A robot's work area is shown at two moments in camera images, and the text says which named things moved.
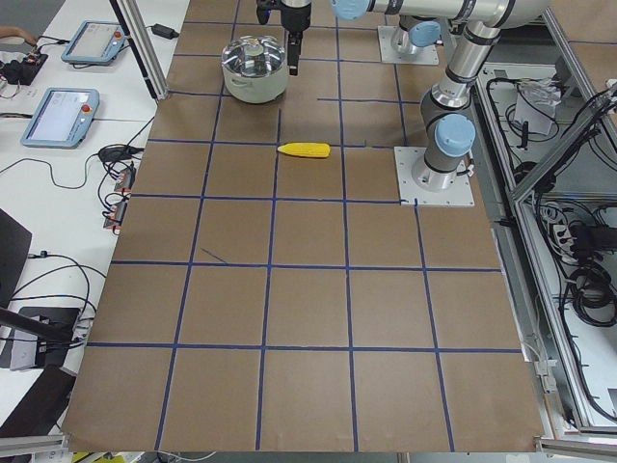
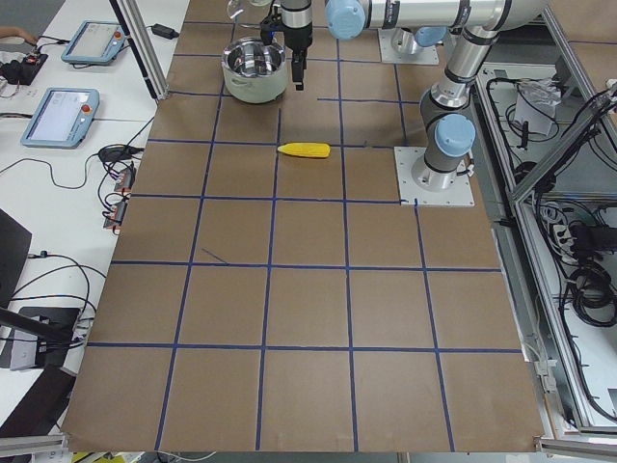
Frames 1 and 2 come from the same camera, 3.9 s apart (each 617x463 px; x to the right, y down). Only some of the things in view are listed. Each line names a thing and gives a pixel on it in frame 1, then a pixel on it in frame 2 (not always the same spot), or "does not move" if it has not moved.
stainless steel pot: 255,68 does not move
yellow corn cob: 307,149 does not move
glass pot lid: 254,55 to 244,9
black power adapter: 164,31 does not move
